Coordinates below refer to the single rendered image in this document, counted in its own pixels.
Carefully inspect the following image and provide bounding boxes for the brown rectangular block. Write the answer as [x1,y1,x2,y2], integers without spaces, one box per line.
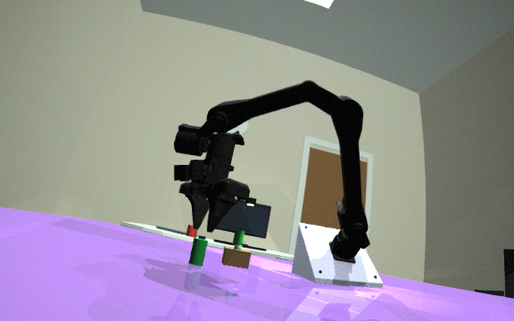
[221,246,251,269]

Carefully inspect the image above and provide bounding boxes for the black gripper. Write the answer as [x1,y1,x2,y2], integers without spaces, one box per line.
[179,154,250,233]

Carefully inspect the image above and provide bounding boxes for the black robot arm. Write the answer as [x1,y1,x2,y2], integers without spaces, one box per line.
[174,80,370,263]

